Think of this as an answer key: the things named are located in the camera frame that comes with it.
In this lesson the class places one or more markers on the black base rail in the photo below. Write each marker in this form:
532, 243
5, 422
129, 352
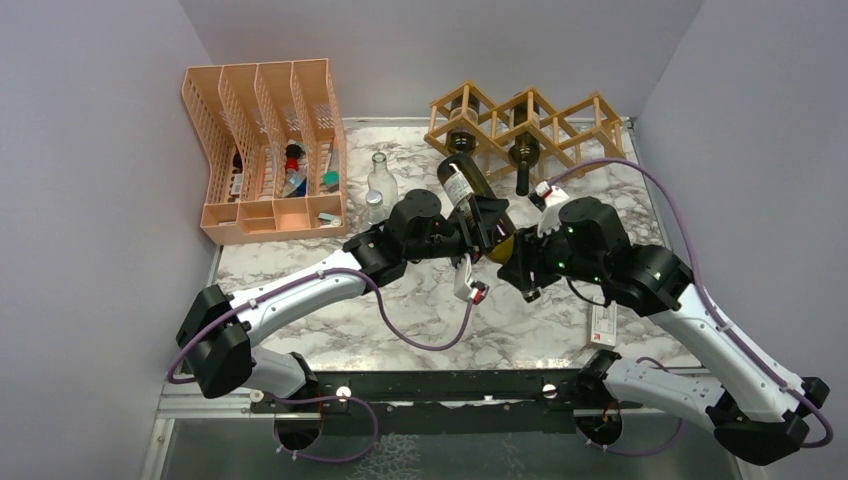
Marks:
441, 402

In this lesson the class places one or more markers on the small items in organizer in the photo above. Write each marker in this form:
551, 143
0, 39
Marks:
279, 203

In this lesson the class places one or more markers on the squat clear glass bottle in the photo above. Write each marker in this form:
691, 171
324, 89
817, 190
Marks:
376, 211

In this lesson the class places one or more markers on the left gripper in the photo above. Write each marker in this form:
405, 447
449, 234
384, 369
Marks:
478, 236

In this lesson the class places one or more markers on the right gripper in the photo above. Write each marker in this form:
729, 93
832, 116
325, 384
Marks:
530, 246

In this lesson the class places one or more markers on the green bottle silver cap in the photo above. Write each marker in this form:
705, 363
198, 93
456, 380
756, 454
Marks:
459, 139
461, 180

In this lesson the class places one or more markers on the peach plastic file organizer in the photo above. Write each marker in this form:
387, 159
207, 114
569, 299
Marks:
250, 106

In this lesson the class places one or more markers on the green bottle black cap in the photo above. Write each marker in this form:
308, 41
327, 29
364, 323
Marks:
525, 150

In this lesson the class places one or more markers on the wooden lattice wine rack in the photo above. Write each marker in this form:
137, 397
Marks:
565, 135

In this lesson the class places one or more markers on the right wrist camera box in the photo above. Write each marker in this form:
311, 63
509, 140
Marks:
550, 199

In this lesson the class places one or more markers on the slim clear glass bottle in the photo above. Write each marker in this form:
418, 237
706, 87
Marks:
382, 180

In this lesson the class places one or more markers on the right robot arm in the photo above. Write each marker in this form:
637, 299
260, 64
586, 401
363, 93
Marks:
755, 408

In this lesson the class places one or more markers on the green bottle silver cap front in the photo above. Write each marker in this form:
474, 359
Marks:
459, 139

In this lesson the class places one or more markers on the small white red box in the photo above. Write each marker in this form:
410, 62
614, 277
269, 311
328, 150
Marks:
602, 328

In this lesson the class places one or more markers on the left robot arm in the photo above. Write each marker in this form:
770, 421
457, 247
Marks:
221, 333

